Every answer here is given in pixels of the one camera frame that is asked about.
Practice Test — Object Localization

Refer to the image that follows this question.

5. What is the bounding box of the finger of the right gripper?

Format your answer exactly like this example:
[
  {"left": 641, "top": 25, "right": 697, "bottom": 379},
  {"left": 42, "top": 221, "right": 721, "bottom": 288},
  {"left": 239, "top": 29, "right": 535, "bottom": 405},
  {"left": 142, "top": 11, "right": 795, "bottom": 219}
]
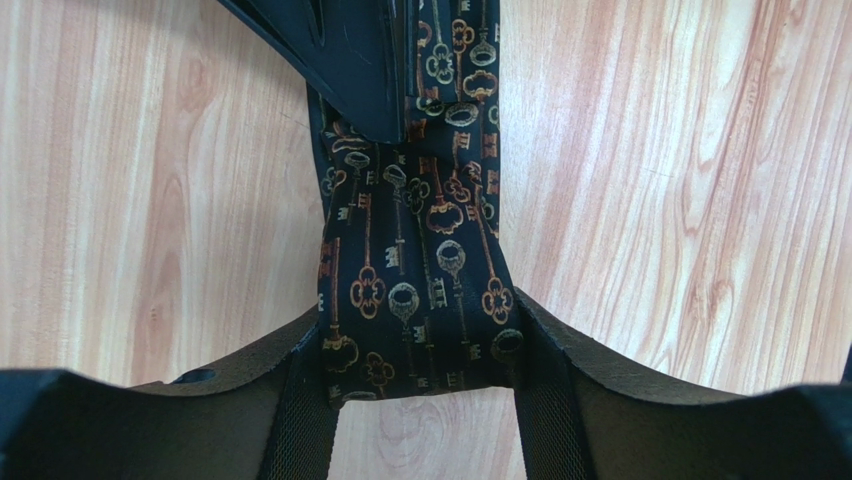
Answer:
[{"left": 223, "top": 0, "right": 408, "bottom": 143}]

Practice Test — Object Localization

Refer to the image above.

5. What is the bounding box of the black gold key pattern tie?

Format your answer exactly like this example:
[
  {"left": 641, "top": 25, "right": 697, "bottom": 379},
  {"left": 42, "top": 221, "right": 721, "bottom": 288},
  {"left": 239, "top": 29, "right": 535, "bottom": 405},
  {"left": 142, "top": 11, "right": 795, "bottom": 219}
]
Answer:
[{"left": 308, "top": 1, "right": 526, "bottom": 409}]

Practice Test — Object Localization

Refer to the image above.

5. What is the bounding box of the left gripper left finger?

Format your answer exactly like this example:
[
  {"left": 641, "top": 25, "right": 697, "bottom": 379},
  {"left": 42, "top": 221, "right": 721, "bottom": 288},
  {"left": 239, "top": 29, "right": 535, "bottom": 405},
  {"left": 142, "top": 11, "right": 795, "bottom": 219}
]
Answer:
[{"left": 1, "top": 310, "right": 338, "bottom": 479}]

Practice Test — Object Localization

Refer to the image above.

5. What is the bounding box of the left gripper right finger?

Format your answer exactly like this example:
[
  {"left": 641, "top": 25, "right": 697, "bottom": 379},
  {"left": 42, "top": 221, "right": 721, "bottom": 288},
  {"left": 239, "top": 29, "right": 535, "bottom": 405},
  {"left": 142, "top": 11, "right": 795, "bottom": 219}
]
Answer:
[{"left": 515, "top": 294, "right": 851, "bottom": 479}]

